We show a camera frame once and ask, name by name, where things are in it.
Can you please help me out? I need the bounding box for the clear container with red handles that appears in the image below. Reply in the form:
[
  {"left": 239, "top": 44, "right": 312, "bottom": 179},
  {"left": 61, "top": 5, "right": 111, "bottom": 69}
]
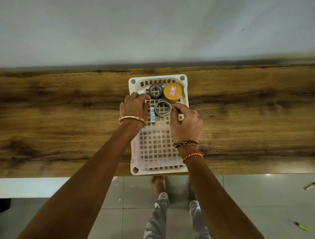
[{"left": 131, "top": 125, "right": 188, "bottom": 170}]

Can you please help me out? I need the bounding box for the orange braided bracelet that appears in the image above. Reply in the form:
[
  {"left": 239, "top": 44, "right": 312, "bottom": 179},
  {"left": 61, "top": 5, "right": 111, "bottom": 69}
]
[{"left": 182, "top": 152, "right": 204, "bottom": 163}]

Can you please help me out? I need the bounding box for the white plastic lattice basket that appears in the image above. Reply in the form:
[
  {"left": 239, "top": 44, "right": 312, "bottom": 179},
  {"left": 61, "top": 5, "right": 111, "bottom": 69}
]
[{"left": 128, "top": 74, "right": 190, "bottom": 176}]

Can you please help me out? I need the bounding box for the clear tape roll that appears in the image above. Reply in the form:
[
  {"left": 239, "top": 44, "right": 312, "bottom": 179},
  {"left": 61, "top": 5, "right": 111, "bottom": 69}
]
[{"left": 155, "top": 100, "right": 173, "bottom": 117}]

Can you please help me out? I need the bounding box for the orange round jar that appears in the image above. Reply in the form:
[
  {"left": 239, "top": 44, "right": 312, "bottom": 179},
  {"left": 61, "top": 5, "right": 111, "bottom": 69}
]
[{"left": 163, "top": 82, "right": 183, "bottom": 104}]

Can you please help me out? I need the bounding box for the person's left hand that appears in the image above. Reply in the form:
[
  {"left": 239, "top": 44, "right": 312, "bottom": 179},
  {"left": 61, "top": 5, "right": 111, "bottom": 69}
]
[{"left": 119, "top": 92, "right": 152, "bottom": 126}]

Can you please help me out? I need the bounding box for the person's left forearm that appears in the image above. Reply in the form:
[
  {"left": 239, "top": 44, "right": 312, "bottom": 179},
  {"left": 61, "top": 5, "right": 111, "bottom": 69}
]
[{"left": 17, "top": 120, "right": 146, "bottom": 239}]

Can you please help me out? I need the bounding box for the white box under table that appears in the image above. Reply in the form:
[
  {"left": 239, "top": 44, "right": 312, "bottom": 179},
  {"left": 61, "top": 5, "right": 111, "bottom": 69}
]
[{"left": 0, "top": 177, "right": 119, "bottom": 199}]

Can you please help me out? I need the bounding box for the brown beaded bracelet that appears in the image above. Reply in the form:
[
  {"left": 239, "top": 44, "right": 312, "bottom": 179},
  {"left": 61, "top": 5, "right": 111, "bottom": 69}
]
[{"left": 174, "top": 140, "right": 200, "bottom": 149}]

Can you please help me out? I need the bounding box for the grey tape roll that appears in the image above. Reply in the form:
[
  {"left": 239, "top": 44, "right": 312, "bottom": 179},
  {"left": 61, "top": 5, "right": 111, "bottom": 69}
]
[{"left": 149, "top": 84, "right": 164, "bottom": 99}]

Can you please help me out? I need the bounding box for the person's right hand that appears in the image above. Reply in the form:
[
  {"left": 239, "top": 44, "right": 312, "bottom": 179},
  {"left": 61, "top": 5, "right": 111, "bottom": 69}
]
[{"left": 169, "top": 102, "right": 204, "bottom": 145}]

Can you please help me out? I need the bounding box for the gold bracelet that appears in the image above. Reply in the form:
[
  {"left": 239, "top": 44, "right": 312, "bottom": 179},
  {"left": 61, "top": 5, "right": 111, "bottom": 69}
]
[{"left": 118, "top": 115, "right": 147, "bottom": 126}]

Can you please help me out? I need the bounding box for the green marker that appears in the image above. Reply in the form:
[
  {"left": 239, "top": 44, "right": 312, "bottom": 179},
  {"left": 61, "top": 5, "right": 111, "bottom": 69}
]
[{"left": 294, "top": 221, "right": 313, "bottom": 233}]

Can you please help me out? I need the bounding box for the person's right forearm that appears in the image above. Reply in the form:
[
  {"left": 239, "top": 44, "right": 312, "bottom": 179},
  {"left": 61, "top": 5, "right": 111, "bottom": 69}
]
[{"left": 178, "top": 145, "right": 265, "bottom": 239}]

